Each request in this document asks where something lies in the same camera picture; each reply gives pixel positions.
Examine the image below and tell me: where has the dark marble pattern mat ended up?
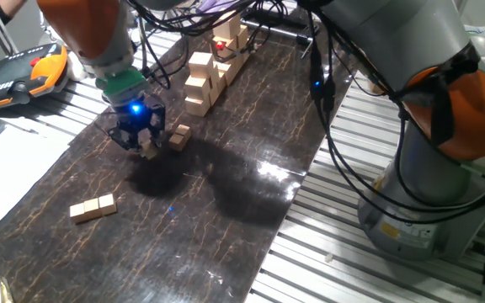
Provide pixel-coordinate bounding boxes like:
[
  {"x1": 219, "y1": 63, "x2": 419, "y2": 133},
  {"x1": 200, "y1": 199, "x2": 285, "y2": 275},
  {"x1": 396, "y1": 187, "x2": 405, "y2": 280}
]
[{"x1": 0, "y1": 16, "x2": 355, "y2": 303}]

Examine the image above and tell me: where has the white paper sheet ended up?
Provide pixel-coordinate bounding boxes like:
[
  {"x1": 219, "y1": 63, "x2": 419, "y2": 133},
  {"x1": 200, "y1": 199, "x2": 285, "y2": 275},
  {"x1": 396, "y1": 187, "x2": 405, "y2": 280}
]
[{"x1": 0, "y1": 111, "x2": 72, "y2": 239}]

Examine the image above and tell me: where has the black orange teach pendant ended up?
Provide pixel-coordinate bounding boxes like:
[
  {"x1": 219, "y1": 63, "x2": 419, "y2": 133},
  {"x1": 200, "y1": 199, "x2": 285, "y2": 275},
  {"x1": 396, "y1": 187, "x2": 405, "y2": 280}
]
[{"x1": 0, "y1": 41, "x2": 70, "y2": 111}]

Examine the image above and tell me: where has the cable plug with blue light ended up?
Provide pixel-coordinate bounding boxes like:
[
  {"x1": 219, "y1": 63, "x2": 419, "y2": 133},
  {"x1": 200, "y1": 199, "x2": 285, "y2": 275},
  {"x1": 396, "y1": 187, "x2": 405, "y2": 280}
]
[{"x1": 307, "y1": 41, "x2": 336, "y2": 114}]

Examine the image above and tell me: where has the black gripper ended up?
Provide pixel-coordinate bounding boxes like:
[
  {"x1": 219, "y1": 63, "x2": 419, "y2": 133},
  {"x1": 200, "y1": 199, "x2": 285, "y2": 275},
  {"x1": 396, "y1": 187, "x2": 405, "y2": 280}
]
[{"x1": 106, "y1": 94, "x2": 168, "y2": 153}]

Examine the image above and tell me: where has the green gripper mounting flange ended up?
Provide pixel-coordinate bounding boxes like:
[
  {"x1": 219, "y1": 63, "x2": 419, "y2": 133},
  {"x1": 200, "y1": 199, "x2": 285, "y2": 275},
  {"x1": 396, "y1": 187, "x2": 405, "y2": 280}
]
[{"x1": 101, "y1": 66, "x2": 151, "y2": 106}]

